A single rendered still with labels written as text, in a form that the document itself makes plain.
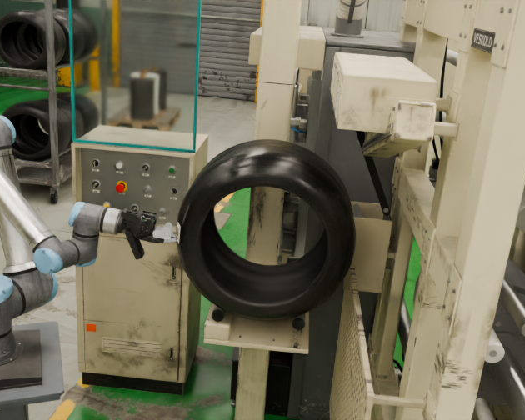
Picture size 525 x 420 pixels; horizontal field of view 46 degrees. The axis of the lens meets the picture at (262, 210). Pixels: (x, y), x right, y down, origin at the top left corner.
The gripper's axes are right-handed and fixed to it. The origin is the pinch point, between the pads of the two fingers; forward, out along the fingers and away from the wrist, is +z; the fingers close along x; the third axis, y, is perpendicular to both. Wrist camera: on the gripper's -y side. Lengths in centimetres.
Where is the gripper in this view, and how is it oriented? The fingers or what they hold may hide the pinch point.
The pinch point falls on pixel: (176, 240)
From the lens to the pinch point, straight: 217.3
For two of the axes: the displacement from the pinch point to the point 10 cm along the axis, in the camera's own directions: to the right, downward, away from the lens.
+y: 2.0, -9.2, -3.4
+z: 9.8, 2.1, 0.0
